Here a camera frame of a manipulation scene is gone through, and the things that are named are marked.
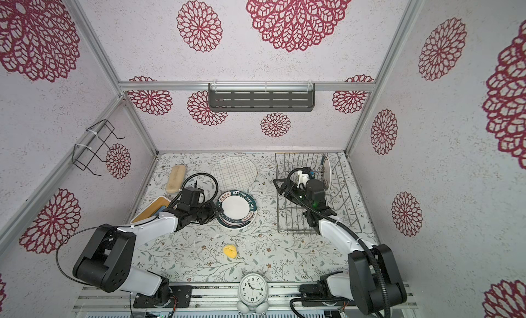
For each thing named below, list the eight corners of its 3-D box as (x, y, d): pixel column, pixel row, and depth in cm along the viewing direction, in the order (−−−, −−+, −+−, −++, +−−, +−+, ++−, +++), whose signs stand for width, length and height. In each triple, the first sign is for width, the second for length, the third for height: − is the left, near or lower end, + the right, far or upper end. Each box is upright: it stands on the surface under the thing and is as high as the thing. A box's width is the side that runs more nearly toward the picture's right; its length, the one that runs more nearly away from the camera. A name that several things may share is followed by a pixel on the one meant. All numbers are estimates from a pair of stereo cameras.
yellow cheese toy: (223, 258, 85) (222, 256, 83) (224, 246, 88) (224, 244, 86) (236, 258, 85) (236, 256, 83) (237, 246, 88) (237, 244, 86)
